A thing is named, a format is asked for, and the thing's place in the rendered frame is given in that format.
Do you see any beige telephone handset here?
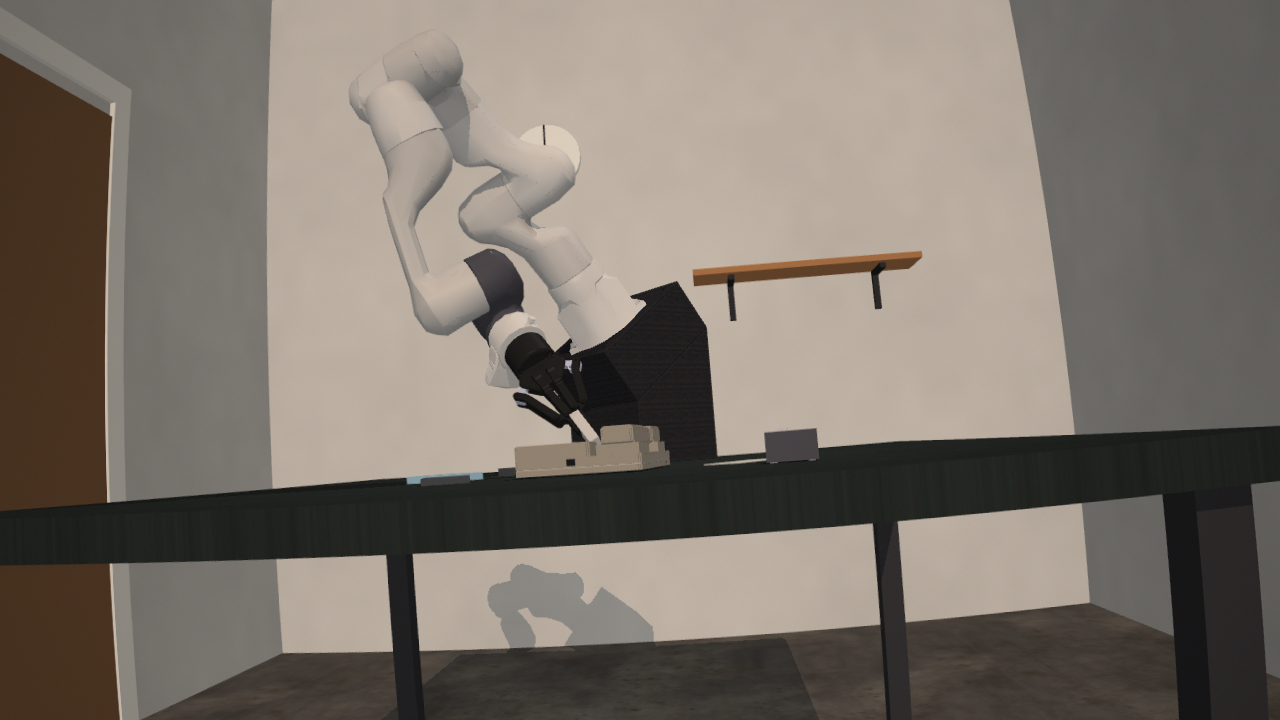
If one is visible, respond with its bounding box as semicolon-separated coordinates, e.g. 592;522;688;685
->
600;424;660;445

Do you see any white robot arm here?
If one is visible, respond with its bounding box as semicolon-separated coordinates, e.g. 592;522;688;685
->
348;29;646;388

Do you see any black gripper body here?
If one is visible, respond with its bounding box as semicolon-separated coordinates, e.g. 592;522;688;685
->
506;332;567;396

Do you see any pale blue sticky note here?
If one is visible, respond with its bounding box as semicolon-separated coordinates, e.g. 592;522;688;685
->
407;471;483;484

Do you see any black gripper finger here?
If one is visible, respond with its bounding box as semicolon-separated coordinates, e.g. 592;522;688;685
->
545;356;602;445
513;372;595;442

